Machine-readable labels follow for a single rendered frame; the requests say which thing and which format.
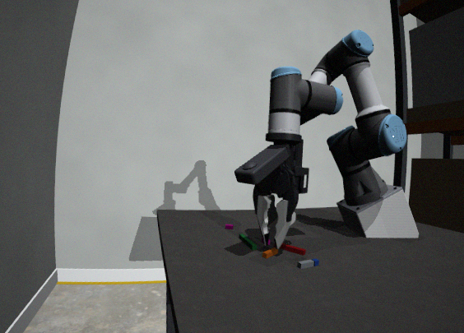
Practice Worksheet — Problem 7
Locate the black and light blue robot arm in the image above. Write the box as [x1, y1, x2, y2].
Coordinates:
[234, 30, 406, 206]

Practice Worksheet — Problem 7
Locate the red rod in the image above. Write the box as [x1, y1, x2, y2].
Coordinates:
[280, 243, 306, 255]

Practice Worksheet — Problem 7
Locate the green rod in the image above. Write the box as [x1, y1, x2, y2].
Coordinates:
[239, 234, 257, 250]

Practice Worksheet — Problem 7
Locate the grey rod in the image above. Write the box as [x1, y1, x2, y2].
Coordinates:
[297, 260, 314, 269]

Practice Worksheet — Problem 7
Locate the orange rod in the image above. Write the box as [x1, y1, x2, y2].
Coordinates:
[262, 248, 278, 259]

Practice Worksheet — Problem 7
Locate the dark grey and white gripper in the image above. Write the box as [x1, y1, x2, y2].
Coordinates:
[253, 132, 309, 249]

